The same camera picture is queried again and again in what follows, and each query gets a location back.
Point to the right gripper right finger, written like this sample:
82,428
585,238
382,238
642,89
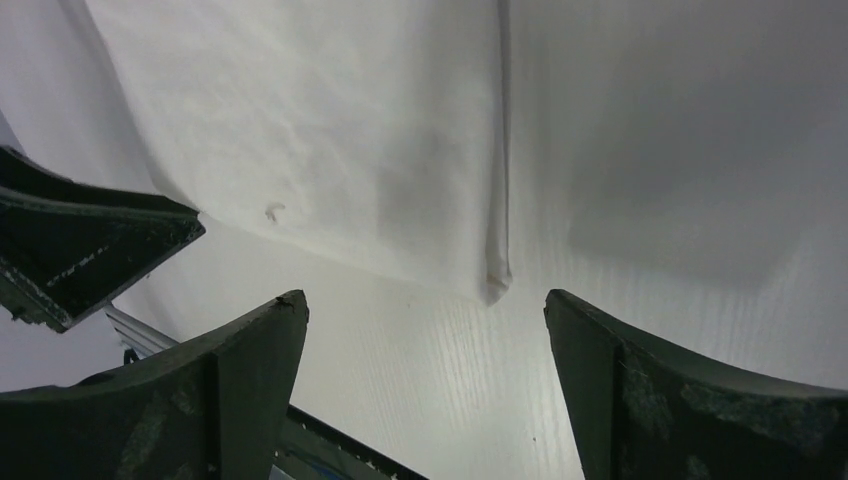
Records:
642,407

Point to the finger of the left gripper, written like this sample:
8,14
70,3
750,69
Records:
68,249

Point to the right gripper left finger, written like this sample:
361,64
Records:
209,408

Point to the white t-shirt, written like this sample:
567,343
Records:
372,133

